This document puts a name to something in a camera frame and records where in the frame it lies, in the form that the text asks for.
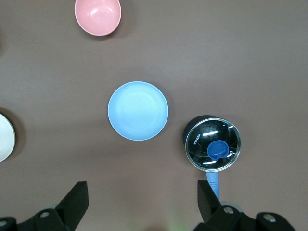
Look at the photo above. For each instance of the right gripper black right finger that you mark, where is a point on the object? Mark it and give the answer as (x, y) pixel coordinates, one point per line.
(209, 207)

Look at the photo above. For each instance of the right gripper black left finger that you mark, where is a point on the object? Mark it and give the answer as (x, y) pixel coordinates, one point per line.
(69, 207)

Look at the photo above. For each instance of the wide blue bowl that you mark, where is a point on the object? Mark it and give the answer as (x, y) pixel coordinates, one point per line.
(138, 110)

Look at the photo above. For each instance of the glass lid with blue knob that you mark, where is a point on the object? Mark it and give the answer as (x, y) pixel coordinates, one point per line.
(204, 144)

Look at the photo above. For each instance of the wide beige bowl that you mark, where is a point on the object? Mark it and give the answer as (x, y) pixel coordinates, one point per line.
(6, 137)

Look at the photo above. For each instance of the brown table cover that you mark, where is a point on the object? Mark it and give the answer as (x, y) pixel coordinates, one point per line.
(216, 60)

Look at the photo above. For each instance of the small pink bowl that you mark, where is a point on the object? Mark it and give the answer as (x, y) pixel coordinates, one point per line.
(97, 16)

